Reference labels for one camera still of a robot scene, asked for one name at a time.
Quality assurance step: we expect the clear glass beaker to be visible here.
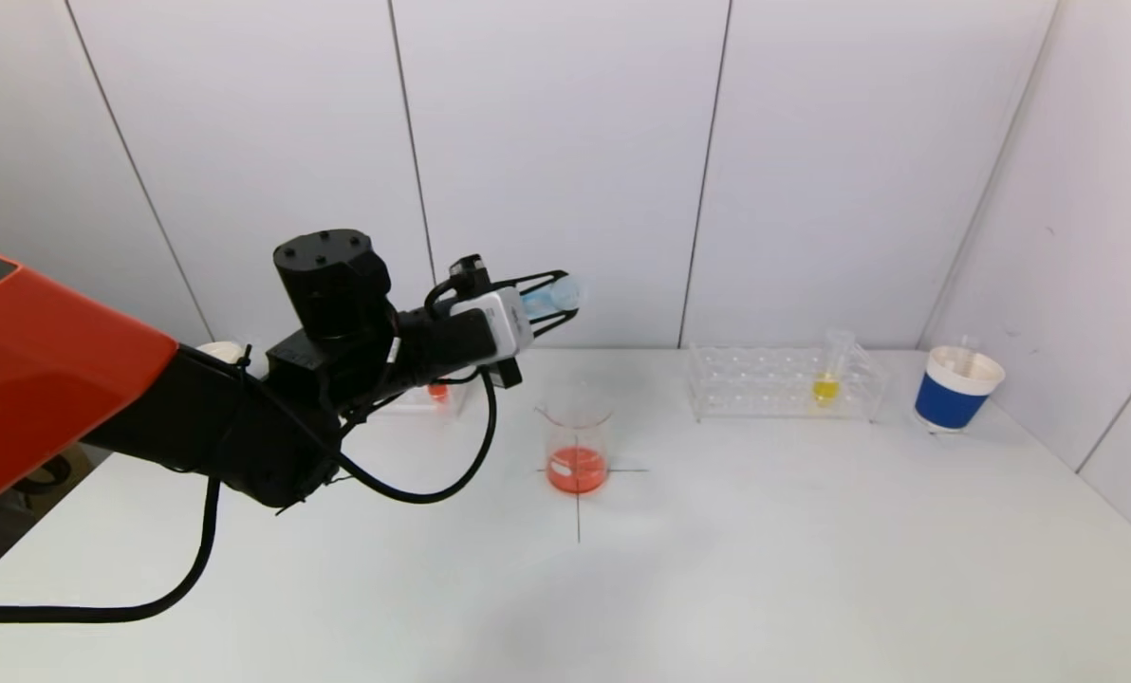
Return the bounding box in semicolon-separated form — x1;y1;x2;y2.
533;381;616;495

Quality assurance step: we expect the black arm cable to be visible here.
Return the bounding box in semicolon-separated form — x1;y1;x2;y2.
0;474;223;624

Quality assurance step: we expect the test tube with yellow liquid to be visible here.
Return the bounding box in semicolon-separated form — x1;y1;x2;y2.
810;330;856;410

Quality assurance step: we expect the clear acrylic test tube rack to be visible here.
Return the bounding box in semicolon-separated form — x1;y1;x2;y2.
374;376;469;418
684;343;887;424

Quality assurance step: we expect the test tube with blue liquid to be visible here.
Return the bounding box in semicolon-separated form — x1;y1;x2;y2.
520;274;586;320

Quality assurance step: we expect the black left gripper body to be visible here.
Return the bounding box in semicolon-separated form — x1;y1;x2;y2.
397;253;535;389

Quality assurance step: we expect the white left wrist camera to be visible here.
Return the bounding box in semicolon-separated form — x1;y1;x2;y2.
464;286;534;364

